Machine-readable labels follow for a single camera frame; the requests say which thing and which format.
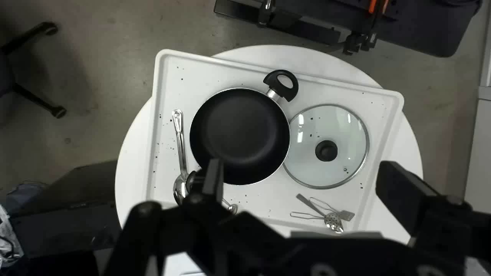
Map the glass lid with black knob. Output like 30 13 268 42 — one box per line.
282 102 372 190

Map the low black case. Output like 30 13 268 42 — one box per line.
0 159 122 276

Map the crumpled plastic bag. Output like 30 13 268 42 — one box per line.
0 182 27 269

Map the large metal serving spoon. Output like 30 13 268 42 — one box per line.
171 107 200 205

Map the black pot with handles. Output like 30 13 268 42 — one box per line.
189 67 301 187

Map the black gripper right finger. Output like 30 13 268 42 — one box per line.
377 159 491 276

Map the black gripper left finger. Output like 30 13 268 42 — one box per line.
105 156 249 276

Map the white plastic tray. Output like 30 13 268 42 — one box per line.
145 47 406 242

